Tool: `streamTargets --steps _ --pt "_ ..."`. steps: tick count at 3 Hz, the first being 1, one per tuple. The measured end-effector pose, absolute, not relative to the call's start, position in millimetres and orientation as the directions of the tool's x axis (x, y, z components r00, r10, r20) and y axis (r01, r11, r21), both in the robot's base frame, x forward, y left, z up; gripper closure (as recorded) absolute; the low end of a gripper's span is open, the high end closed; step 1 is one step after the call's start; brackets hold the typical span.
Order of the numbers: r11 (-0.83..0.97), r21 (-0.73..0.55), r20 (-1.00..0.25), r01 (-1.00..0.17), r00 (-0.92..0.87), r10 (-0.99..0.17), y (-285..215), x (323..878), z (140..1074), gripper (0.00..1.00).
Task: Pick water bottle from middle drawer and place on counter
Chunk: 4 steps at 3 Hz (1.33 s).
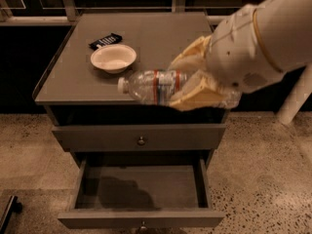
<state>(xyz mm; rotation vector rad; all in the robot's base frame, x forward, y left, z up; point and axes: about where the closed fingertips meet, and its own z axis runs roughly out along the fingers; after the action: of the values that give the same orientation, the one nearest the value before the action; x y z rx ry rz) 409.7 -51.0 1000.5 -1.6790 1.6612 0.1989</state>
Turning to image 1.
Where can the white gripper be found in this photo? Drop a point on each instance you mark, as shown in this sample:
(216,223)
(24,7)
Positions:
(240,51)

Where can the clear plastic water bottle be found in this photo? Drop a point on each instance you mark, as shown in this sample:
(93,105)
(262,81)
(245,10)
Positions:
(155,87)

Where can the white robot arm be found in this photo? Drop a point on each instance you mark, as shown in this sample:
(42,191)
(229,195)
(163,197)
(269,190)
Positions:
(285,28)

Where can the grey top drawer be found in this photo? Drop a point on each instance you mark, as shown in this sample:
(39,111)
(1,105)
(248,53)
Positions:
(124,137)

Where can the grey wooden drawer cabinet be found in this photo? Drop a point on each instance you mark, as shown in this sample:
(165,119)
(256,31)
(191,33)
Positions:
(75,93)

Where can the open grey middle drawer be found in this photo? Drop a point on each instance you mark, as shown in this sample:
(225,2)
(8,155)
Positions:
(162,192)

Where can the white paper bowl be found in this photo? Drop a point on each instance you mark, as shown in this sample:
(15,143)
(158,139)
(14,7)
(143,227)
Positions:
(113,58)

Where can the round metal top knob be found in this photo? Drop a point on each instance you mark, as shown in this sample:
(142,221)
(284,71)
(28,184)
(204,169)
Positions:
(141,141)

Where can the round metal knob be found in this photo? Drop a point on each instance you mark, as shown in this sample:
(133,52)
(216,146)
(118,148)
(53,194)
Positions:
(142,228)
(141,141)

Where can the dark blue snack packet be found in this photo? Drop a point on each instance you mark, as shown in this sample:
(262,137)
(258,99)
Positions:
(110,39)

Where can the round metal middle knob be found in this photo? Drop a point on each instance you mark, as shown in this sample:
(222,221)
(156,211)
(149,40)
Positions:
(142,228)

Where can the black object at floor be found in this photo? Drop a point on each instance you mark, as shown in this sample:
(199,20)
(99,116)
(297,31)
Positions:
(13,206)

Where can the metal railing frame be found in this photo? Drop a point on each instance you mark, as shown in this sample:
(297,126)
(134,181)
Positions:
(97,4)

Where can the white post in background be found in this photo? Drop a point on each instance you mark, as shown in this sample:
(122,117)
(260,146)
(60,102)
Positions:
(299,94)

